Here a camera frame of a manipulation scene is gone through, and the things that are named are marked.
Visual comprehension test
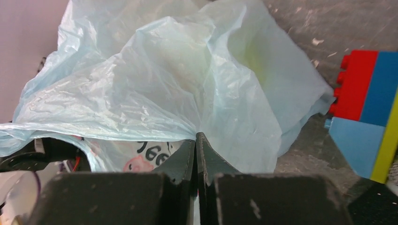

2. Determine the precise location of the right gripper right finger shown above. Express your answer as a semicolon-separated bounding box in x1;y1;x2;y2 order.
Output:
196;132;240;225

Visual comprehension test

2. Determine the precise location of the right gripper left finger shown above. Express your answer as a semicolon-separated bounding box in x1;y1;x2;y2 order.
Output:
154;140;196;225

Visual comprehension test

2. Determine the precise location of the light blue plastic bag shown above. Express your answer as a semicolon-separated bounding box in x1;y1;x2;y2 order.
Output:
0;0;335;173

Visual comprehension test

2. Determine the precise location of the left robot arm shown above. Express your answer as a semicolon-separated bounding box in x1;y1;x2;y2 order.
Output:
0;138;90;225

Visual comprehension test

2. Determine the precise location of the colourful brick pile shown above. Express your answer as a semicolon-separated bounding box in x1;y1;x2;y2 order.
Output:
325;50;398;183

